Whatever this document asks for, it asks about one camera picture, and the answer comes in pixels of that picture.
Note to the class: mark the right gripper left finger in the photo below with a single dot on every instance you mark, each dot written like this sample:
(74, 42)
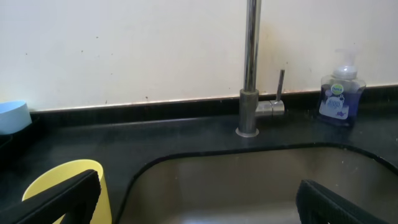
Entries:
(77, 189)

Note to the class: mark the blue cup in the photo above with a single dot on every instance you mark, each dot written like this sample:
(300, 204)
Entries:
(14, 118)

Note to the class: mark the steel tap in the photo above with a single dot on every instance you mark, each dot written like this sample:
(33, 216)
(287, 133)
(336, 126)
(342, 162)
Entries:
(248, 105)

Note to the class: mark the steel sink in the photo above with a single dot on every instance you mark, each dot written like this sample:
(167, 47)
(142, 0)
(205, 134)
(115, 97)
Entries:
(233, 186)

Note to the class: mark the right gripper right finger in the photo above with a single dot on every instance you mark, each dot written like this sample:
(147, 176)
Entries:
(320, 205)

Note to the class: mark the yellow cup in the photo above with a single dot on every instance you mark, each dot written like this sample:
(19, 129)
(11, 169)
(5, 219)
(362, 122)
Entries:
(62, 177)

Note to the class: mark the black tray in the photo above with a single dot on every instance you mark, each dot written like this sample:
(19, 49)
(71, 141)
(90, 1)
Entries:
(6, 144)

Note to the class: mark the blue soap bottle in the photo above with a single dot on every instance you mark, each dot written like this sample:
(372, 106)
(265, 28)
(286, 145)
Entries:
(340, 102)

